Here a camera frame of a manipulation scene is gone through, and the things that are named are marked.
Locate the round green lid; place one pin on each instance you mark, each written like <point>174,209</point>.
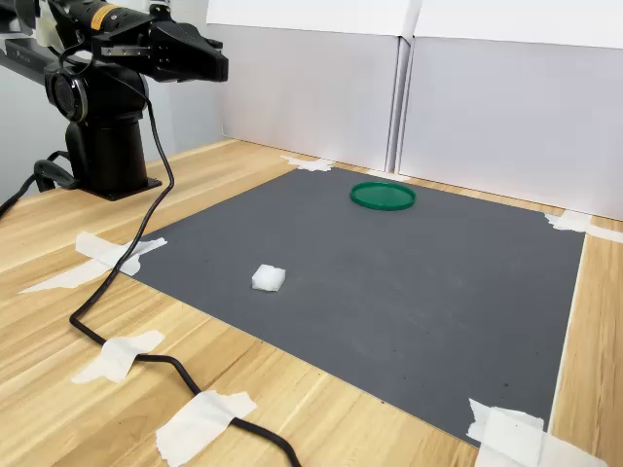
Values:
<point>383,195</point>

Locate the white partition panel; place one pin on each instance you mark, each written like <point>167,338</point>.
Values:
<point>311,97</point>
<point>511,121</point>

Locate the white tape on mat corner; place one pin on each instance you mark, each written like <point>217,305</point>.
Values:
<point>511,438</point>
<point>567,221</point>
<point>92,248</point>
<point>309,164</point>

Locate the dark grey mat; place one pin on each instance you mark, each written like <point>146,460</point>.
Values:
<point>389,301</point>

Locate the long white tape strip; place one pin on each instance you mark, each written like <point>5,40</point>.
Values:
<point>567,331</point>

